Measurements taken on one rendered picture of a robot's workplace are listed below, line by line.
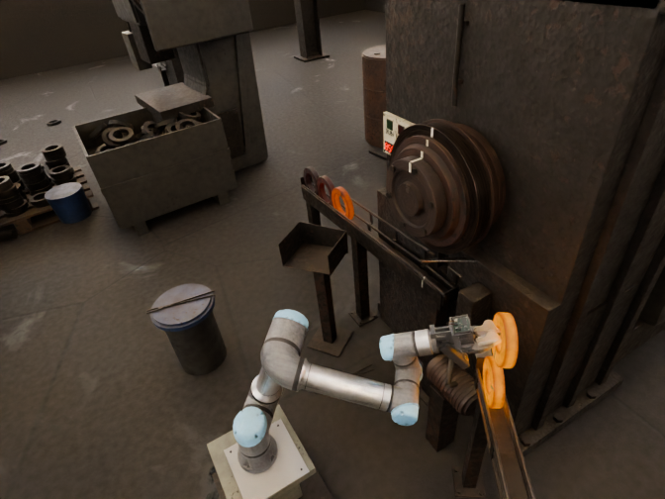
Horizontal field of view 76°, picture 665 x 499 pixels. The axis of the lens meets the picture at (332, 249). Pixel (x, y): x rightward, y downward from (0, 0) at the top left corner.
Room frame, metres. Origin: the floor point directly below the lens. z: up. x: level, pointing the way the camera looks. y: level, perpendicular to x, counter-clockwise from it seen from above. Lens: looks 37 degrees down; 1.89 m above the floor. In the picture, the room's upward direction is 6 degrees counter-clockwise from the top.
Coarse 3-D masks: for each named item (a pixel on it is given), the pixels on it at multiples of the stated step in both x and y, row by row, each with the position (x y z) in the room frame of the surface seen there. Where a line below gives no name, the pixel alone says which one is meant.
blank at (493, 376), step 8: (488, 360) 0.82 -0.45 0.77; (488, 368) 0.80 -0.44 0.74; (496, 368) 0.77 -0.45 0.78; (488, 376) 0.81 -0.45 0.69; (496, 376) 0.75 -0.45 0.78; (504, 376) 0.75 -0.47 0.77; (488, 384) 0.79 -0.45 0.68; (496, 384) 0.73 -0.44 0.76; (504, 384) 0.73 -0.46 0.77; (488, 392) 0.76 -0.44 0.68; (496, 392) 0.72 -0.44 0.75; (504, 392) 0.71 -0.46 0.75; (488, 400) 0.74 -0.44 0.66; (496, 400) 0.71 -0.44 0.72; (504, 400) 0.70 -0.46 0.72; (496, 408) 0.71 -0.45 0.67
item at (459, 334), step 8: (456, 320) 0.82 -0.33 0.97; (464, 320) 0.81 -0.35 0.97; (432, 328) 0.82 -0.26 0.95; (440, 328) 0.81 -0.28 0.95; (448, 328) 0.80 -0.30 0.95; (456, 328) 0.79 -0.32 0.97; (464, 328) 0.79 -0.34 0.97; (432, 336) 0.80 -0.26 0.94; (440, 336) 0.79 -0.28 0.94; (448, 336) 0.79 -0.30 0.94; (456, 336) 0.77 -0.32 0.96; (464, 336) 0.78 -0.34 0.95; (472, 336) 0.77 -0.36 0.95; (432, 344) 0.78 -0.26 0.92; (440, 344) 0.80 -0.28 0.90; (448, 344) 0.79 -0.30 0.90; (456, 344) 0.77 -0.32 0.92; (464, 344) 0.78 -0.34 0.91; (472, 344) 0.77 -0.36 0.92
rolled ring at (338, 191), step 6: (336, 192) 1.96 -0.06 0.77; (342, 192) 1.92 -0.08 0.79; (336, 198) 2.00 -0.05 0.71; (342, 198) 1.90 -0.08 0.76; (348, 198) 1.89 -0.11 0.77; (336, 204) 1.99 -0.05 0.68; (348, 204) 1.87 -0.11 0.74; (342, 210) 1.97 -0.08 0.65; (348, 210) 1.86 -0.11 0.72; (348, 216) 1.86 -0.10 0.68
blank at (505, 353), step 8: (496, 320) 0.83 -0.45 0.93; (504, 320) 0.78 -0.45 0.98; (512, 320) 0.78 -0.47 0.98; (504, 328) 0.76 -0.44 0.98; (512, 328) 0.76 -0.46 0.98; (504, 336) 0.75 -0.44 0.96; (512, 336) 0.74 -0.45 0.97; (504, 344) 0.74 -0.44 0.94; (512, 344) 0.72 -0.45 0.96; (496, 352) 0.77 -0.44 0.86; (504, 352) 0.72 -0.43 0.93; (512, 352) 0.71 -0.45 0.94; (496, 360) 0.75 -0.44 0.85; (504, 360) 0.71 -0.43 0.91; (512, 360) 0.70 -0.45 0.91
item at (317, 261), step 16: (304, 224) 1.78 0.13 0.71; (288, 240) 1.69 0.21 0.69; (304, 240) 1.79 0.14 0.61; (320, 240) 1.74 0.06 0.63; (336, 240) 1.70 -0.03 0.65; (288, 256) 1.67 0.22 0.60; (304, 256) 1.67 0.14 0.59; (320, 256) 1.65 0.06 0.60; (336, 256) 1.56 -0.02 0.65; (320, 272) 1.52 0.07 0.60; (320, 288) 1.61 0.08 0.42; (320, 304) 1.62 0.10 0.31; (320, 336) 1.66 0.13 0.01; (336, 336) 1.65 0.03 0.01; (336, 352) 1.53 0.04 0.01
